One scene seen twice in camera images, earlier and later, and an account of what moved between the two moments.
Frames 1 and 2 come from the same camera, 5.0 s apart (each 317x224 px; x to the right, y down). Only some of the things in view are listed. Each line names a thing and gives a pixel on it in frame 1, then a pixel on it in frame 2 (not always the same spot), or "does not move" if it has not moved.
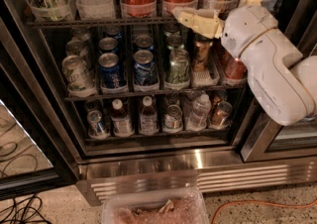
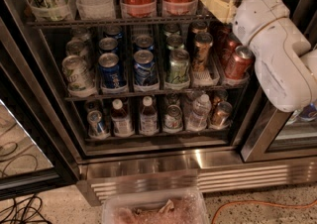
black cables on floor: x=26 y=211 does not move
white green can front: x=80 y=82 does not move
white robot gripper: x=248 y=29 → x=259 y=17
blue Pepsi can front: x=109 y=69 does not move
